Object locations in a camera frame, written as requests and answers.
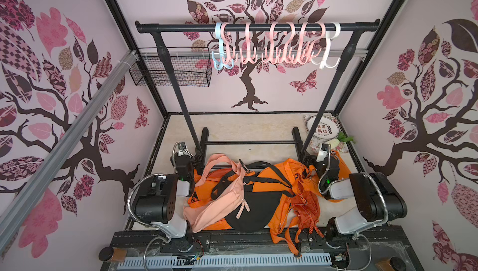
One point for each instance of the aluminium profile bar left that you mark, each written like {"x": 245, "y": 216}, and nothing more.
{"x": 13, "y": 218}

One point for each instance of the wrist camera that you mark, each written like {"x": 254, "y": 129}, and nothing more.
{"x": 180, "y": 148}
{"x": 324, "y": 152}

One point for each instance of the brown bottle right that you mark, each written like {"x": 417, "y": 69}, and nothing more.
{"x": 391, "y": 264}

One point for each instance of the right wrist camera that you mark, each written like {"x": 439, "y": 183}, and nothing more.
{"x": 324, "y": 152}

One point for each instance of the brown bottle left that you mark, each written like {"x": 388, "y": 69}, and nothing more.
{"x": 112, "y": 254}

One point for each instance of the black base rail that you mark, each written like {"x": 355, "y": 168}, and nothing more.
{"x": 234, "y": 240}

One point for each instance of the pink multi-hook hanger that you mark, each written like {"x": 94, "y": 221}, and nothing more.
{"x": 285, "y": 56}
{"x": 270, "y": 54}
{"x": 303, "y": 47}
{"x": 313, "y": 48}
{"x": 250, "y": 56}
{"x": 225, "y": 47}

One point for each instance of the flexible metal conduit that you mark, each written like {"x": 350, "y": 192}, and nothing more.
{"x": 133, "y": 200}
{"x": 369, "y": 195}

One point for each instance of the left flexible metal conduit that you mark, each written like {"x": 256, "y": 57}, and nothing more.
{"x": 133, "y": 200}

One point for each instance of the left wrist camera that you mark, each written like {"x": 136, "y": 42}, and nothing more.
{"x": 180, "y": 148}

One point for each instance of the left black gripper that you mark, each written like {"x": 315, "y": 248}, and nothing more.
{"x": 173, "y": 158}

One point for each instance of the right flexible metal conduit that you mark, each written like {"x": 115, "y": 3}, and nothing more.
{"x": 369, "y": 195}

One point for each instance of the bright orange waist bag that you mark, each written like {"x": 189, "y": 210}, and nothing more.
{"x": 242, "y": 193}

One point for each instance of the white slotted cable duct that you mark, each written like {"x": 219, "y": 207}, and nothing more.
{"x": 227, "y": 261}

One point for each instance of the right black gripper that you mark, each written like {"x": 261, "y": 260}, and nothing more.
{"x": 321, "y": 166}

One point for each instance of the floral placemat cloth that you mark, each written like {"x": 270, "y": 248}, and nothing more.
{"x": 315, "y": 142}

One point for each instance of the toy white radish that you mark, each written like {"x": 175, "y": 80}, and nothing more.
{"x": 342, "y": 138}

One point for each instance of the dark orange backpack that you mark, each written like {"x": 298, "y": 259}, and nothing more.
{"x": 298, "y": 212}

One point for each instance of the brown bottle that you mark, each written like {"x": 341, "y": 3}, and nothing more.
{"x": 112, "y": 254}
{"x": 391, "y": 264}

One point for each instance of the light blue multi-hook hanger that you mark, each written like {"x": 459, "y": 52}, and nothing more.
{"x": 217, "y": 58}

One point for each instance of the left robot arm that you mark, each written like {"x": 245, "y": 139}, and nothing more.
{"x": 152, "y": 201}

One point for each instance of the white patterned plate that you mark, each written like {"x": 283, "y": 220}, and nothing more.
{"x": 327, "y": 128}

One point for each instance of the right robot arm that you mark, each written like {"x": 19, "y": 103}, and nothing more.
{"x": 351, "y": 222}

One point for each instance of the black and orange bag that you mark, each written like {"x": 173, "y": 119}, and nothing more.
{"x": 263, "y": 188}

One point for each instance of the white multi-hook hanger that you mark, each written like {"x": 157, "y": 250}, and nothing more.
{"x": 329, "y": 37}

